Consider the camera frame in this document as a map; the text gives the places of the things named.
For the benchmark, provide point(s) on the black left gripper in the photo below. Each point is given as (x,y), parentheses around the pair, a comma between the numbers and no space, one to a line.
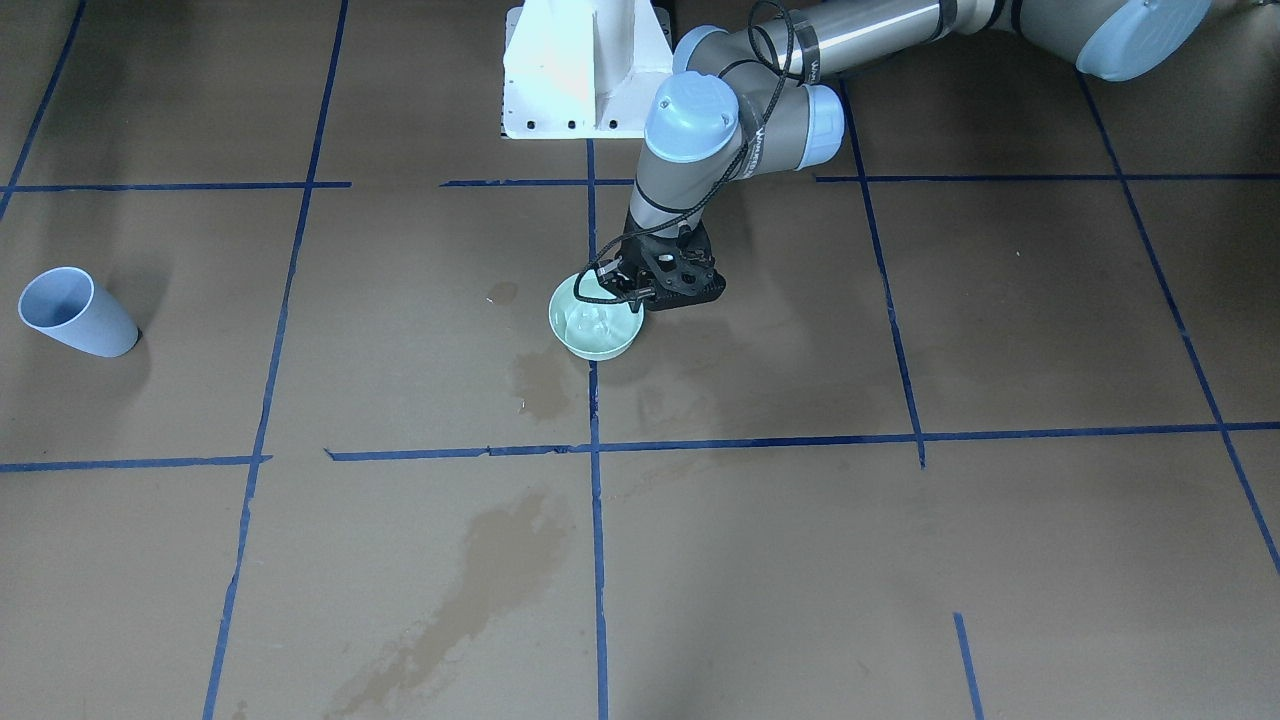
(627,282)

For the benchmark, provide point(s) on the mint green bowl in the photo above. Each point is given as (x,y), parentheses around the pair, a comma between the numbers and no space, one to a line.
(595,332)

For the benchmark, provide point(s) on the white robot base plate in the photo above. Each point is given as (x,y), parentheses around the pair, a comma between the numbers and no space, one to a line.
(583,69)

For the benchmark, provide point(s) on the light blue plastic cup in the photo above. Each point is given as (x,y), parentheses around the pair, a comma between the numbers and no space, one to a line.
(68,305)

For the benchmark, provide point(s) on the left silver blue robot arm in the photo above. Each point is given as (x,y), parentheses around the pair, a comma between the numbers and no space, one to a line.
(760,100)

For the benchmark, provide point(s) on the brown paper table cover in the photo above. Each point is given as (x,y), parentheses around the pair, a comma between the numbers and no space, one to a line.
(985,424)

